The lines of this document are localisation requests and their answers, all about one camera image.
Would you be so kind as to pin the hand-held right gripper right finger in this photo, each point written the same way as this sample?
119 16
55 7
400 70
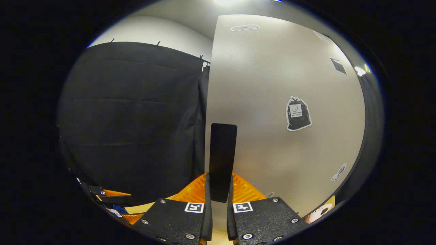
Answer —
231 221

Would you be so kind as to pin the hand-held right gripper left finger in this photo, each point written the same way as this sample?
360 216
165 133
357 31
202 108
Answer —
207 217

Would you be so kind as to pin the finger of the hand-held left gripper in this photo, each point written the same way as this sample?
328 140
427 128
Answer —
97 192
117 215

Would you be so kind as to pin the grey cabinet door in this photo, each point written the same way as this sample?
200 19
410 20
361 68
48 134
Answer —
265 85

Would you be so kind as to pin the black backdrop cloth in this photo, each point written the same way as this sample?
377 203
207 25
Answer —
129 119

